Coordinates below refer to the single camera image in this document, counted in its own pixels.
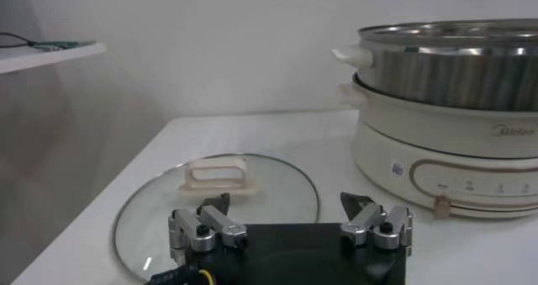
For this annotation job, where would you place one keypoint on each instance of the perforated steel steamer basket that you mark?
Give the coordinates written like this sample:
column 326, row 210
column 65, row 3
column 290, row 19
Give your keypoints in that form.
column 441, row 76

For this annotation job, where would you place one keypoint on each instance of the cream electric cooking pot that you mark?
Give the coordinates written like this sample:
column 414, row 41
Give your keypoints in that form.
column 420, row 144

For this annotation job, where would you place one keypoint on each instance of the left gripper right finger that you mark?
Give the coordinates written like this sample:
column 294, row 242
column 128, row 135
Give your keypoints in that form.
column 378, row 225

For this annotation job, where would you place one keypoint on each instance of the white side table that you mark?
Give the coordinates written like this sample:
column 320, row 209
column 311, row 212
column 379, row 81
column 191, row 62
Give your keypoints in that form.
column 42, row 59

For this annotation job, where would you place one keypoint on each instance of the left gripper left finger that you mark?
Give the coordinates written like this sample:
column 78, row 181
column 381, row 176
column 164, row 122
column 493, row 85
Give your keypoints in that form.
column 206, row 232

